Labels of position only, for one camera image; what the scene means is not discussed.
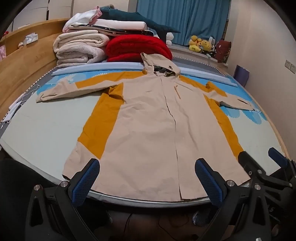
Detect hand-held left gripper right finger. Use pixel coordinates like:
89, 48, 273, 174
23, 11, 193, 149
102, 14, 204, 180
195, 158, 271, 241

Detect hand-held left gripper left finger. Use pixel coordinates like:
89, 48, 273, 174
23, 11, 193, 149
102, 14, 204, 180
25, 158, 111, 241

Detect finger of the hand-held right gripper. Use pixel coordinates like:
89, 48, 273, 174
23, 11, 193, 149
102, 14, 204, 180
238, 151, 266, 179
268, 148, 289, 169

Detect beige and mustard hooded jacket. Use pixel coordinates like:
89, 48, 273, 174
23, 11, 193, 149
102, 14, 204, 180
35, 52, 256, 202

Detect white and pink clothes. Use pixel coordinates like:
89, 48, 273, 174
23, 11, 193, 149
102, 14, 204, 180
62, 7, 102, 33

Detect blue grey shoe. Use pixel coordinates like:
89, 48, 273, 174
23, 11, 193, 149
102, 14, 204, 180
191, 209, 218, 227

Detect blue patterned bed sheet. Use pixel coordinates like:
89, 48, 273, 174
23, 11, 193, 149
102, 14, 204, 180
0, 67, 289, 205

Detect purple bag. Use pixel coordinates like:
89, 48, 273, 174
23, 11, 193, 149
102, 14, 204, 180
233, 65, 250, 88

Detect dark red bag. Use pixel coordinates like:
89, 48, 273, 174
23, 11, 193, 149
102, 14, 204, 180
215, 39, 232, 63

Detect yellow plush toy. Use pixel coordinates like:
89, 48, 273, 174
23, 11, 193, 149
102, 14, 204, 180
200, 40, 212, 54
188, 35, 202, 53

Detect wooden headboard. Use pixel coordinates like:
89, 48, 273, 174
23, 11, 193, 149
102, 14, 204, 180
0, 19, 78, 122

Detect cream folded quilt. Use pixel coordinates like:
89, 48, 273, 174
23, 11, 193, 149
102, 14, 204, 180
53, 33, 111, 68

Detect red folded blanket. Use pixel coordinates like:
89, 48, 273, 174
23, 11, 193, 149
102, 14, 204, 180
106, 35, 173, 63

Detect tissue pack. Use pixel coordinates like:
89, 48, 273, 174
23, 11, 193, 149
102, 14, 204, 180
23, 33, 39, 45

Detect dark dotted folded cloth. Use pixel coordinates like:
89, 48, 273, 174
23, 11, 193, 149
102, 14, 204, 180
69, 25, 155, 38

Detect blue curtain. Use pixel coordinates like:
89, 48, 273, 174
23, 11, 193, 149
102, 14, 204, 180
136, 0, 232, 46

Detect white folded cloth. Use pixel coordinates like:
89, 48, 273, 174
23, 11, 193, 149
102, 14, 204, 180
92, 19, 147, 32

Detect teal plush toy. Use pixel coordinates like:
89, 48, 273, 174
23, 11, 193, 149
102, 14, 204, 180
99, 6, 181, 40

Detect white wardrobe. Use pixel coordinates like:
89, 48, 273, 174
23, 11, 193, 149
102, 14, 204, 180
5, 0, 78, 33

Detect white cable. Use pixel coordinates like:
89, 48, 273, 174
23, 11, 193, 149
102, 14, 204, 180
2, 82, 41, 122

